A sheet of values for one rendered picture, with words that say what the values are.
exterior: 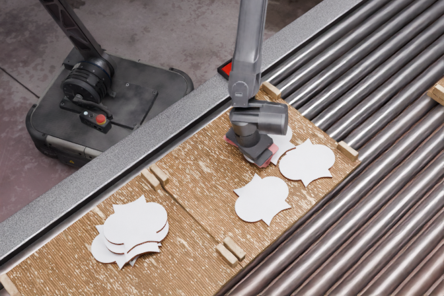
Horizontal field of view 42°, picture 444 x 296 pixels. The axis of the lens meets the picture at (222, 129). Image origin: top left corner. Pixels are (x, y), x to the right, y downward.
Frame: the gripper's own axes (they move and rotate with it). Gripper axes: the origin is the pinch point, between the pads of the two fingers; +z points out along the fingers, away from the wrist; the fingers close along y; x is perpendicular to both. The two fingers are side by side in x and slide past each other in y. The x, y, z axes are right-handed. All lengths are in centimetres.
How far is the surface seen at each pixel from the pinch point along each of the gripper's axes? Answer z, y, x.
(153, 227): -10.6, 0.1, 30.5
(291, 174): 1.1, -10.2, -2.1
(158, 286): -6.4, -8.8, 38.5
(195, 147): -1.3, 12.6, 8.4
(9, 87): 82, 157, 28
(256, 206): -1.4, -10.4, 10.1
